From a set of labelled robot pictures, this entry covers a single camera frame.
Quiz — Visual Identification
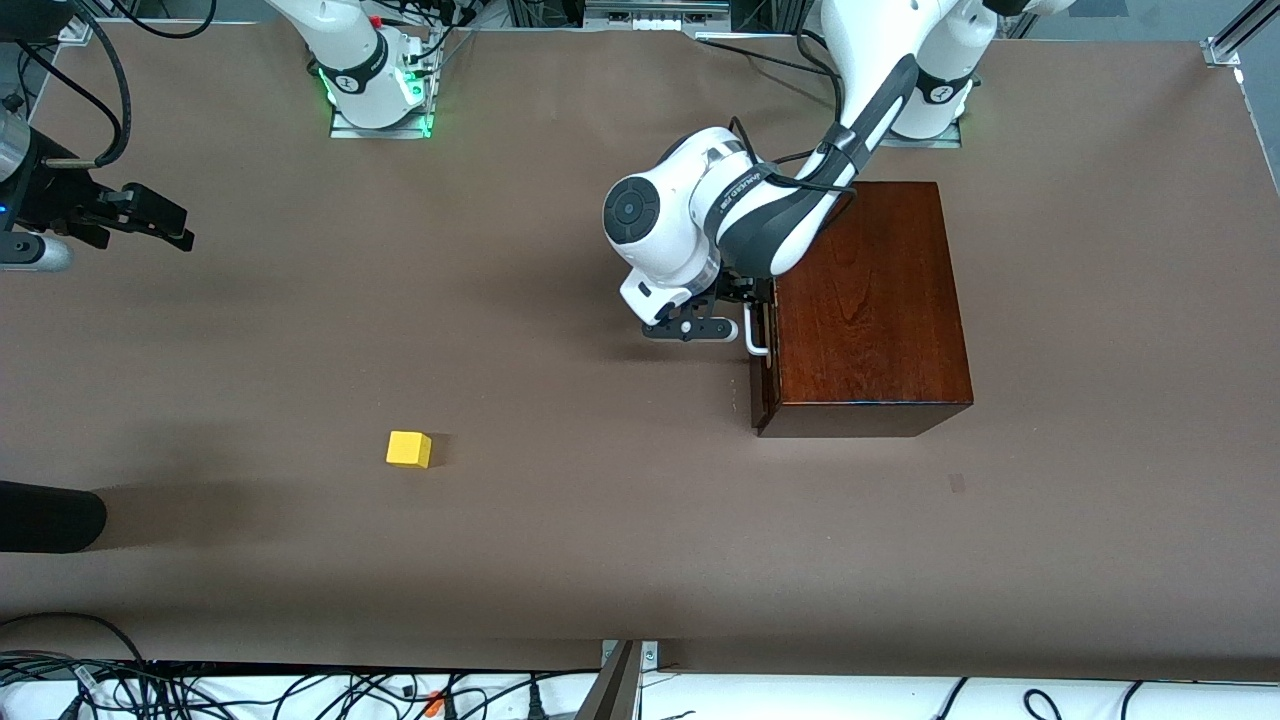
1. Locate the light wood drawer white handle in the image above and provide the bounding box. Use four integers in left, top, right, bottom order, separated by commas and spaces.
743, 300, 779, 433

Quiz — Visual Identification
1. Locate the yellow cube block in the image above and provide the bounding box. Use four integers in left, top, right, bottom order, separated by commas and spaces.
386, 430, 433, 470

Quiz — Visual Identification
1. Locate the dark red-brown wooden cabinet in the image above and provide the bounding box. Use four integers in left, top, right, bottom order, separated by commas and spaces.
757, 181, 975, 439

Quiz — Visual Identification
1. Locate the brown table cover sheet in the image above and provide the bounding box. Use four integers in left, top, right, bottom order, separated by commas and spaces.
0, 22, 1280, 673

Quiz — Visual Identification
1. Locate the grey power strip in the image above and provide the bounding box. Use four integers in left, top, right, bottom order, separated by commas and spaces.
584, 0, 733, 32

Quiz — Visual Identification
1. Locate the black rounded cylinder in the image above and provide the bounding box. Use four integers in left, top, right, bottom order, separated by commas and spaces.
0, 480, 108, 554

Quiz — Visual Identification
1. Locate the aluminium corner extrusion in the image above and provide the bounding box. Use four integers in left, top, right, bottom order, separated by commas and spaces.
1203, 0, 1280, 68

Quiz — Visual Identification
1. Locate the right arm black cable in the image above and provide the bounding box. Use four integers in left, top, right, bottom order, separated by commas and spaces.
15, 0, 133, 169

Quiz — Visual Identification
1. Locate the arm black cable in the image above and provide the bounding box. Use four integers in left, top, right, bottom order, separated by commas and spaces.
15, 0, 133, 169
728, 115, 861, 196

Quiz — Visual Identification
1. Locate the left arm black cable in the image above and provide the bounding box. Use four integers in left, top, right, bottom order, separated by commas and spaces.
728, 115, 861, 196

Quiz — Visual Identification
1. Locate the hanging black cable loop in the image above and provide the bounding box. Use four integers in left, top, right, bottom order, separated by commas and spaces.
95, 0, 216, 41

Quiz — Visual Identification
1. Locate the thin black table cable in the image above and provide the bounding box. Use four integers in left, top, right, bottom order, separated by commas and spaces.
695, 33, 841, 111

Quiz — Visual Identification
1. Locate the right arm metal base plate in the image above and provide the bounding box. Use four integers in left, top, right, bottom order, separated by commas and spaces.
329, 95, 434, 140

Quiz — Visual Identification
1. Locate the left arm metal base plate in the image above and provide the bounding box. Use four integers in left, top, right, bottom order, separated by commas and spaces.
880, 118, 963, 150

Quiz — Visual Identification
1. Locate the arched black cable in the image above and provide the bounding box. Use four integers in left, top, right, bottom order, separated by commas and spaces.
0, 612, 149, 666

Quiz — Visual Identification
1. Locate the aluminium profile post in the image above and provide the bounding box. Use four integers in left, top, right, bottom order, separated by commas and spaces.
577, 640, 646, 720

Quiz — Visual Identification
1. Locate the tangled black cable bundle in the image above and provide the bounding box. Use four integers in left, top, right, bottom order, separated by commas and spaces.
0, 648, 601, 720

